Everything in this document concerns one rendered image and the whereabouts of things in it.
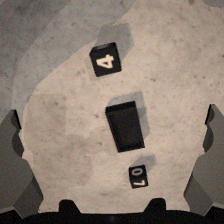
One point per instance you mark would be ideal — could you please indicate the black cube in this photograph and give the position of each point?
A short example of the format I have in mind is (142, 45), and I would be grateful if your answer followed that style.
(105, 59)
(138, 176)

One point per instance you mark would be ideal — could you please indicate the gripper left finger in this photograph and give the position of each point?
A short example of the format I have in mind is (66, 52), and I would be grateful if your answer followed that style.
(20, 193)

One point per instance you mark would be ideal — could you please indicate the black rectangular tray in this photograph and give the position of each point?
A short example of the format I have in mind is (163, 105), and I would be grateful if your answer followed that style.
(125, 126)

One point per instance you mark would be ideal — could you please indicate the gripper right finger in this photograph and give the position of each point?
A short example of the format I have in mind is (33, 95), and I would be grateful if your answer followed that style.
(204, 192)

